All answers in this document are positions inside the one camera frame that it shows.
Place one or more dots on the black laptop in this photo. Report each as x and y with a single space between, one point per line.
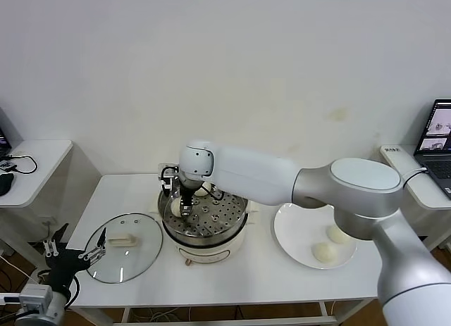
3 143

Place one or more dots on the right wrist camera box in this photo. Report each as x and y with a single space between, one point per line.
165 174

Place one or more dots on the cream electric cooker base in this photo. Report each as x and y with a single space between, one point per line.
208 250

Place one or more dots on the white box with label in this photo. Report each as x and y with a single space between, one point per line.
392 150

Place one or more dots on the white rectangular table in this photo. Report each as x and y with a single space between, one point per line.
267 287

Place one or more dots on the white side desk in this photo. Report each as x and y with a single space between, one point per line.
38 171
398 164

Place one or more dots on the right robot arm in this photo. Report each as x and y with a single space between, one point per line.
317 185

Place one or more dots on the white round plate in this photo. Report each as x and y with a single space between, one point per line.
299 241

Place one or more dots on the black computer mouse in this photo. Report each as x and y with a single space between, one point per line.
5 184

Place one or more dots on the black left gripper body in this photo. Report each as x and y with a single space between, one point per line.
65 266

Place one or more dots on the small black hub box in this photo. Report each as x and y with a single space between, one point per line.
7 165

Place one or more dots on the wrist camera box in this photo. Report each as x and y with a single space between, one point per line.
165 174
35 298

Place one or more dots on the grey laptop with video windows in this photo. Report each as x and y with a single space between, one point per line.
435 164

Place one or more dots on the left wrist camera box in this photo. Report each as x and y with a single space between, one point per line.
35 298

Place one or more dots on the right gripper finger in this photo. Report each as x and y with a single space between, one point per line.
186 210

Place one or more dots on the stainless steel steamer basket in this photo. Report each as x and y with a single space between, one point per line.
218 217

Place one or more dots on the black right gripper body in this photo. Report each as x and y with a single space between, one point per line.
186 194

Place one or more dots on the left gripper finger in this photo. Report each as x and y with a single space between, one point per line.
100 246
53 243

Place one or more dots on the white steamed baozi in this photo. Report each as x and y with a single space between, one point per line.
175 208
326 252
337 236
203 190

